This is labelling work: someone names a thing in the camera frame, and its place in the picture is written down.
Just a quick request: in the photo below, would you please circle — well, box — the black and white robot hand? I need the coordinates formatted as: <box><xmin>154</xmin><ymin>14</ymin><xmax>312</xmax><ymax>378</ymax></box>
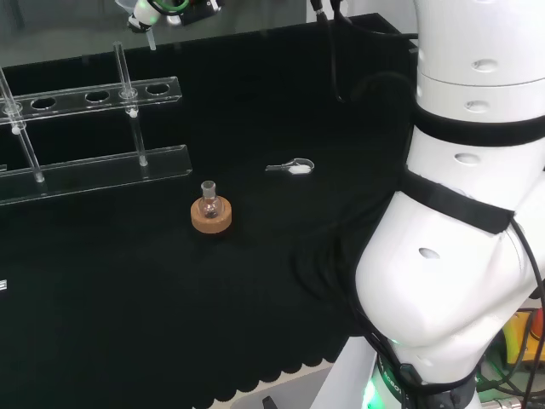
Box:
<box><xmin>126</xmin><ymin>0</ymin><xmax>225</xmax><ymax>33</ymax></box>

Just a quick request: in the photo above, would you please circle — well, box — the translucent plastic funnel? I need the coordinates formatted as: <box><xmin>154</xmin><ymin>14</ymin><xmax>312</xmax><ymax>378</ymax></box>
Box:
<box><xmin>114</xmin><ymin>0</ymin><xmax>158</xmax><ymax>52</ymax></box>

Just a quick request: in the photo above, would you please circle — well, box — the clear acrylic funnel stand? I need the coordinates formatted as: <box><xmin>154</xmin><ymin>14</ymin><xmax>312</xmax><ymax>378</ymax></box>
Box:
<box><xmin>0</xmin><ymin>40</ymin><xmax>193</xmax><ymax>208</ymax></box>

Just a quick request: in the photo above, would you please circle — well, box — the glass weighing funnel with powder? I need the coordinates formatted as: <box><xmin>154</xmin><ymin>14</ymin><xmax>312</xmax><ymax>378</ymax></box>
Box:
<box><xmin>264</xmin><ymin>156</ymin><xmax>317</xmax><ymax>176</ymax></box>

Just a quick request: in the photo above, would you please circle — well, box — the glass round-bottom flask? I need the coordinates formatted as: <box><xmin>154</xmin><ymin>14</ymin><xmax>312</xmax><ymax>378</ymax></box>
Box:
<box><xmin>199</xmin><ymin>180</ymin><xmax>225</xmax><ymax>221</ymax></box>

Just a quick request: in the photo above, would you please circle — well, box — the black bench cloth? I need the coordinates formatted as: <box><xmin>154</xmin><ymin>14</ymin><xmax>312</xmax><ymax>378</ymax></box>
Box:
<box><xmin>0</xmin><ymin>12</ymin><xmax>421</xmax><ymax>406</ymax></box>

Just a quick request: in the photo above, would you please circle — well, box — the yellow stop button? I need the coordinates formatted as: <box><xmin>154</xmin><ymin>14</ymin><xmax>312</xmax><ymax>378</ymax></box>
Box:
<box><xmin>504</xmin><ymin>309</ymin><xmax>545</xmax><ymax>366</ymax></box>

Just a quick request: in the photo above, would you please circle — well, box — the green cable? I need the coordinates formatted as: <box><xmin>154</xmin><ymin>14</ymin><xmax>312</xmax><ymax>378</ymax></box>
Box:
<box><xmin>146</xmin><ymin>0</ymin><xmax>191</xmax><ymax>14</ymax></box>

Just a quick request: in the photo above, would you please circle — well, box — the black cable with plug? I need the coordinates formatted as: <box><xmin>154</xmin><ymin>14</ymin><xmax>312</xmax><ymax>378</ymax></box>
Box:
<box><xmin>309</xmin><ymin>0</ymin><xmax>330</xmax><ymax>23</ymax></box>

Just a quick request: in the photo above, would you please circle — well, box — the black hanging cable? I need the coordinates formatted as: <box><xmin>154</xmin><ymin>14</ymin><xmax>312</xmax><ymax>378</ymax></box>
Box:
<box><xmin>329</xmin><ymin>0</ymin><xmax>421</xmax><ymax>104</ymax></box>

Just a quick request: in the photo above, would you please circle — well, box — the cork ring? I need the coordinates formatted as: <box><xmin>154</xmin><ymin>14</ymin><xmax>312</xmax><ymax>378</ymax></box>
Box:
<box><xmin>190</xmin><ymin>196</ymin><xmax>234</xmax><ymax>234</ymax></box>

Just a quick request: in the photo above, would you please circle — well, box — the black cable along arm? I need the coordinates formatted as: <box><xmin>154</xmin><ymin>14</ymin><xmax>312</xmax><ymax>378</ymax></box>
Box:
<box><xmin>509</xmin><ymin>220</ymin><xmax>545</xmax><ymax>404</ymax></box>

